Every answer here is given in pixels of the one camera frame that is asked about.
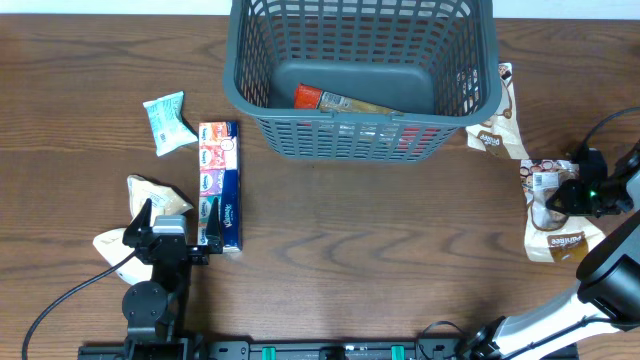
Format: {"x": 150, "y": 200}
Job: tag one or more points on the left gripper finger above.
{"x": 136, "y": 232}
{"x": 213, "y": 232}

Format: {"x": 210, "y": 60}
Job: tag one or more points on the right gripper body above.
{"x": 573, "y": 198}

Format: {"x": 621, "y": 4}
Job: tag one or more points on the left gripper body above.
{"x": 198, "y": 257}

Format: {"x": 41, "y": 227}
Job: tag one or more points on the large cookie bag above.
{"x": 551, "y": 236}

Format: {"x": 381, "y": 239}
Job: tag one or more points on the Kleenex tissue multipack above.
{"x": 219, "y": 174}

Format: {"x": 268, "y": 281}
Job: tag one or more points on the orange spaghetti packet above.
{"x": 308, "y": 97}

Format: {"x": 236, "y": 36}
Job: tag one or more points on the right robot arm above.
{"x": 605, "y": 298}

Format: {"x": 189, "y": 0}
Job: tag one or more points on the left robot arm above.
{"x": 155, "y": 309}

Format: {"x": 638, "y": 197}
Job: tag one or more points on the beige snack packet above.
{"x": 164, "y": 199}

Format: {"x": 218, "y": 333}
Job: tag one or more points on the cream white snack packet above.
{"x": 110, "y": 246}

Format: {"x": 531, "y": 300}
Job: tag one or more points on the light blue snack packet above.
{"x": 167, "y": 125}

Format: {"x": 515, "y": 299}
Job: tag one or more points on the grey plastic basket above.
{"x": 435, "y": 62}

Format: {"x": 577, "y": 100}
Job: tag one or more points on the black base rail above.
{"x": 421, "y": 349}

